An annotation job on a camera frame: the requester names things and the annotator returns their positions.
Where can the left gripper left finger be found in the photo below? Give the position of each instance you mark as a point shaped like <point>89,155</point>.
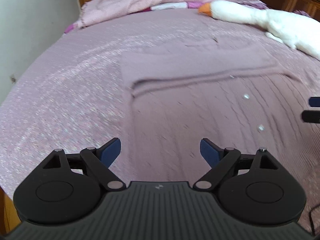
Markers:
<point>65,187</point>

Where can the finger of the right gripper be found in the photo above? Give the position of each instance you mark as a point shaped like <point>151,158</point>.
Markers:
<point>312,115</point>

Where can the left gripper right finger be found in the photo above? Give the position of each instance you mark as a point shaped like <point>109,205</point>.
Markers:
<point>253,188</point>

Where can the pink knitted cardigan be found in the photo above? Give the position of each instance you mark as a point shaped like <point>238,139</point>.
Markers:
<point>240,94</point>

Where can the white plush goose toy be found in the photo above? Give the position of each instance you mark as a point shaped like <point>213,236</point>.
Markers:
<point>294,30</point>

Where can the pink floral bed sheet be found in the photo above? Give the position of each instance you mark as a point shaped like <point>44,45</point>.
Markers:
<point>71,97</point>

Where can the white magenta pillow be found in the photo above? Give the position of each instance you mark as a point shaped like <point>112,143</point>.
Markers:
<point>170,5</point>

